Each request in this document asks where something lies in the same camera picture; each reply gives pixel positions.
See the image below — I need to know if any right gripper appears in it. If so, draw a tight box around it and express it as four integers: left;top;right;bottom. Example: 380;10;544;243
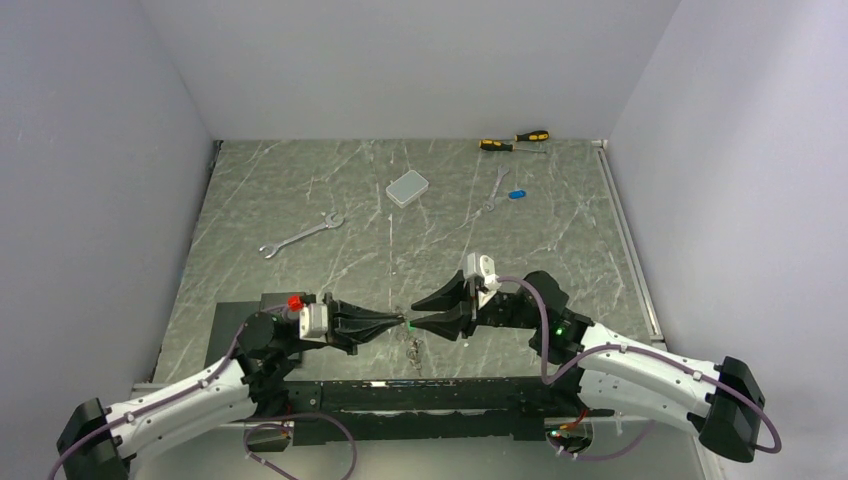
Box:
410;271;541;341

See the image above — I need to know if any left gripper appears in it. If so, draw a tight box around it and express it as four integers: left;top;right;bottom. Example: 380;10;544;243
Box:
280;291;404;355

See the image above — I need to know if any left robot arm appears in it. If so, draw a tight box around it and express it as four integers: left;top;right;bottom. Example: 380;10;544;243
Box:
48;294;404;479

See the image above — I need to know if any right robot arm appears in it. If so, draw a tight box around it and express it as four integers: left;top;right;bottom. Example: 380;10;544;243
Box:
411;270;782;463

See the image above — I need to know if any large silver wrench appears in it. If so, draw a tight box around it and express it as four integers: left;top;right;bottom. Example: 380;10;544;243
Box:
258;211;345;259

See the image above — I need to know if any clear plastic box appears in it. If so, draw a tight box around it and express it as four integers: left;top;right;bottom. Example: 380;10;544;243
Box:
385;170;429;208

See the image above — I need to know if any small silver wrench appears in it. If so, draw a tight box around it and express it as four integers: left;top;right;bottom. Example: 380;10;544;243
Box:
483;165;510;212

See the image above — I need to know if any lower yellow black screwdriver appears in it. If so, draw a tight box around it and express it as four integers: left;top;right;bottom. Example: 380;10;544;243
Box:
479;139;547;154

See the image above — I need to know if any yellow black screwdriver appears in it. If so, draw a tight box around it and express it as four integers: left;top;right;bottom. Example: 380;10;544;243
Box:
514;130;550;143
479;139;547;154

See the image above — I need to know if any upper yellow black screwdriver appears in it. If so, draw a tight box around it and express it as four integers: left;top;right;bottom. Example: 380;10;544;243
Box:
514;130;550;143

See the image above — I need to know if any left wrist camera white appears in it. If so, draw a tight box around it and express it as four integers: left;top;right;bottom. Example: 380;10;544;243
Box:
284;295;330;342

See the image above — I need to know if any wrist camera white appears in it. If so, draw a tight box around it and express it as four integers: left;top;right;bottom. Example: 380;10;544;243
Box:
284;295;330;342
462;253;501;292

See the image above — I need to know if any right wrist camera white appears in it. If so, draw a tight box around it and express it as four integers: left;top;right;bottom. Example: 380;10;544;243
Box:
462;253;501;292

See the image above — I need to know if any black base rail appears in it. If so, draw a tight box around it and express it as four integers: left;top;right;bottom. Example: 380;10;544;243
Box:
248;376;612;446

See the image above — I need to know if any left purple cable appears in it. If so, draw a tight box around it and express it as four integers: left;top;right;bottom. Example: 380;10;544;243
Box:
46;304;359;480

